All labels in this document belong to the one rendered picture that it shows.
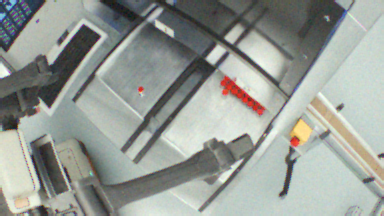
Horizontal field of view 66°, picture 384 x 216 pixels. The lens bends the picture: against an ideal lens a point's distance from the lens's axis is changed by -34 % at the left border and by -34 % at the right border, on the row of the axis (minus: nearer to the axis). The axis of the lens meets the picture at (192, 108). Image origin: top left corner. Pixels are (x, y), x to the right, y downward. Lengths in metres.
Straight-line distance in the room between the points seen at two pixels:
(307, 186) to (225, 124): 1.11
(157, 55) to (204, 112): 0.26
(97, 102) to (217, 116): 0.43
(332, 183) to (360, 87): 0.77
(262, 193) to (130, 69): 1.17
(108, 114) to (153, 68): 0.23
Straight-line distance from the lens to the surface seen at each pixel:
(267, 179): 2.35
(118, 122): 1.47
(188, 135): 1.44
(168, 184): 0.84
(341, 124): 1.54
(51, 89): 1.65
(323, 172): 2.47
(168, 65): 1.51
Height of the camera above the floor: 2.30
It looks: 75 degrees down
